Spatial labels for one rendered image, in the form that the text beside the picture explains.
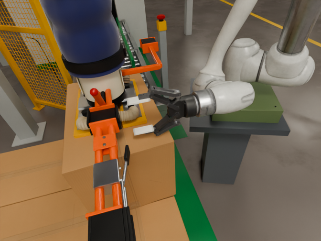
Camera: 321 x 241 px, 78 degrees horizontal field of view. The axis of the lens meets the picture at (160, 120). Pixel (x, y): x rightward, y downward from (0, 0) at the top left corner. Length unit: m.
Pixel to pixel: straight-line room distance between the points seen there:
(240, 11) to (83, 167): 0.71
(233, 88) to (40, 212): 1.05
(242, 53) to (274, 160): 1.21
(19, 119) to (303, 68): 2.30
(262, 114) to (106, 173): 0.85
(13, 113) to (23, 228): 1.38
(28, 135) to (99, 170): 2.05
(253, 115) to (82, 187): 0.86
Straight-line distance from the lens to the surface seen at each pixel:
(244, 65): 1.08
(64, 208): 1.18
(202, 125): 1.08
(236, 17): 0.75
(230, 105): 0.68
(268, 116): 1.15
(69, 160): 0.78
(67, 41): 0.73
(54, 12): 0.71
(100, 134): 0.61
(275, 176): 1.94
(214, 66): 0.82
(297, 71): 1.07
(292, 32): 0.97
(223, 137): 1.32
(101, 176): 0.51
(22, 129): 2.49
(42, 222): 1.20
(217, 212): 1.65
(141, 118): 0.81
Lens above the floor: 1.49
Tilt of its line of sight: 42 degrees down
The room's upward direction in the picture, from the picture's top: 5 degrees counter-clockwise
